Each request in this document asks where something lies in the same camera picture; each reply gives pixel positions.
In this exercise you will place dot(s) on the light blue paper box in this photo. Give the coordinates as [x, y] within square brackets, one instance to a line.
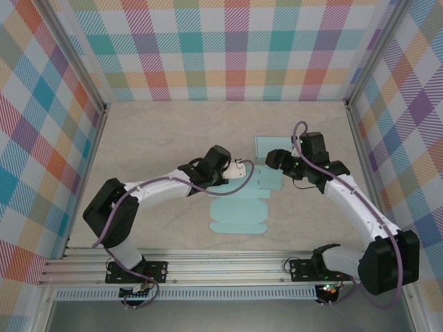
[239, 214]
[266, 143]

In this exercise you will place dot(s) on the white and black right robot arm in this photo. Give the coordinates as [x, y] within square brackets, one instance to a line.
[353, 204]

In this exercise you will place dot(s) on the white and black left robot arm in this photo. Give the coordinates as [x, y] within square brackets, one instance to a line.
[159, 188]

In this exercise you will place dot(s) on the circuit board with green light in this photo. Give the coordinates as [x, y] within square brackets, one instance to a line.
[330, 290]

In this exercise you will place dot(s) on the small black circuit board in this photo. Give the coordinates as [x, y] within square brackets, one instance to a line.
[133, 294]

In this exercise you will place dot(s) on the aluminium side rail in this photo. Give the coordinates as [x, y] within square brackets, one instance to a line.
[84, 180]
[360, 145]

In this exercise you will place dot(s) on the aluminium mounting rail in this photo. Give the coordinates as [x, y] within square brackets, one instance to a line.
[225, 268]

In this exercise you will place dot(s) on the aluminium frame post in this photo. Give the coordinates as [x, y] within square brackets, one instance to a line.
[73, 52]
[374, 52]

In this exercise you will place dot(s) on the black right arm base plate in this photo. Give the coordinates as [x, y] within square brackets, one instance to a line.
[301, 269]

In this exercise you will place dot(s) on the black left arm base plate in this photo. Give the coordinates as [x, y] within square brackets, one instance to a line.
[159, 271]

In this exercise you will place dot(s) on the aluminium frame leg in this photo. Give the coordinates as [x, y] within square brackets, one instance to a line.
[413, 307]
[43, 311]

